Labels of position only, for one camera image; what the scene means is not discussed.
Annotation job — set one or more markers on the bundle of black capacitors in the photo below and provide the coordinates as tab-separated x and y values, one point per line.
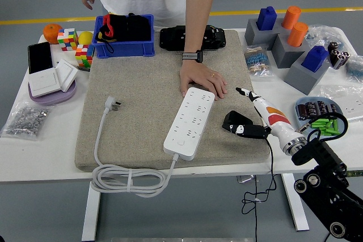
339	55

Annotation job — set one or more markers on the orange fruit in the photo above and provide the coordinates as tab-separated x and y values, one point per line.
51	33

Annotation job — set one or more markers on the black device housing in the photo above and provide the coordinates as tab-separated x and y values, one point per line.
170	38

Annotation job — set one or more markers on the colourful puzzle cube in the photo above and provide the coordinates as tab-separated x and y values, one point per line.
68	39
83	56

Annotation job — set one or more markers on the silver bracket under table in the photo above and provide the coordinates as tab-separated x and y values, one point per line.
245	179

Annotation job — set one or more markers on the pile of green tubes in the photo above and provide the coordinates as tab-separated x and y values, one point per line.
326	125

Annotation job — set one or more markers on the medium grey holder block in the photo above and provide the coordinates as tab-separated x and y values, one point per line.
283	52

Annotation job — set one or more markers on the blue bottle-shaped block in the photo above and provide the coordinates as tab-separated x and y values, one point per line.
314	59
266	19

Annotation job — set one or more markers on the white power strip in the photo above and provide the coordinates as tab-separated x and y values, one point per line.
187	123

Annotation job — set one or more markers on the black table control panel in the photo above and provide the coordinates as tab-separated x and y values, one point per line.
354	173

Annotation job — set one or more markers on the person's left forearm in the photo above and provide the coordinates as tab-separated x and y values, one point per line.
198	12

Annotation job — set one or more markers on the low grey holder block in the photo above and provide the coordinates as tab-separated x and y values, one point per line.
252	33

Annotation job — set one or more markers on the white table leg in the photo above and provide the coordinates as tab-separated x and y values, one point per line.
295	202
90	210

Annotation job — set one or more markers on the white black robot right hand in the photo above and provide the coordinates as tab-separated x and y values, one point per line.
279	128

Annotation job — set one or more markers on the bag of metal nuts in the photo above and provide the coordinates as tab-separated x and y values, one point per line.
25	120

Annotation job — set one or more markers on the purple round tray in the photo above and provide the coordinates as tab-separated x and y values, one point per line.
54	99

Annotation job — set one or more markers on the light blue tray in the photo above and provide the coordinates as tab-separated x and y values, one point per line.
341	124

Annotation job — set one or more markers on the large white wall switch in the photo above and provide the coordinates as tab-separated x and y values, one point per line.
44	82

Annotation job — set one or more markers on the bag of blue resistors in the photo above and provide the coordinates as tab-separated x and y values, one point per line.
356	67

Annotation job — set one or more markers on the grey-brown mat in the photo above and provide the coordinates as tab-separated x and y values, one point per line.
141	83

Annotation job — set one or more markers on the blue plastic bin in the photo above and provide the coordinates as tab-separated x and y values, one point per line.
124	49

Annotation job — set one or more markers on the tall grey holder block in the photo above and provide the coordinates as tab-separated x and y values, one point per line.
300	77

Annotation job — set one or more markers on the small white wall switch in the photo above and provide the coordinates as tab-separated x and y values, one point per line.
66	73

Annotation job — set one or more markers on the clear plastic bag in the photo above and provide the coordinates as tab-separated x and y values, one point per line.
323	35

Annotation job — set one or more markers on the person's left hand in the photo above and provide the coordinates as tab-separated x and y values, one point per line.
201	76

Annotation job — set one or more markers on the black cylindrical capacitor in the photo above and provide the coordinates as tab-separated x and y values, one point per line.
333	108
301	110
312	108
322	108

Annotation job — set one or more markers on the bagged white socket panel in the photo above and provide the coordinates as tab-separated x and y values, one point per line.
353	110

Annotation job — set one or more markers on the black wrist watch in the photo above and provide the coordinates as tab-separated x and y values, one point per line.
193	55

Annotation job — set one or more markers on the black smartphone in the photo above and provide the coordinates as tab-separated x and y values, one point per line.
39	57

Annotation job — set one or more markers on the yellow lemon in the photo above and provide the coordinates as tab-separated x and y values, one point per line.
86	38

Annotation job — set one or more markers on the orange cylinder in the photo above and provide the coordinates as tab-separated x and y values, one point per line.
297	35
291	17

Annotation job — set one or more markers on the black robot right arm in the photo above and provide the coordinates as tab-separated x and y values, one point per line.
326	154

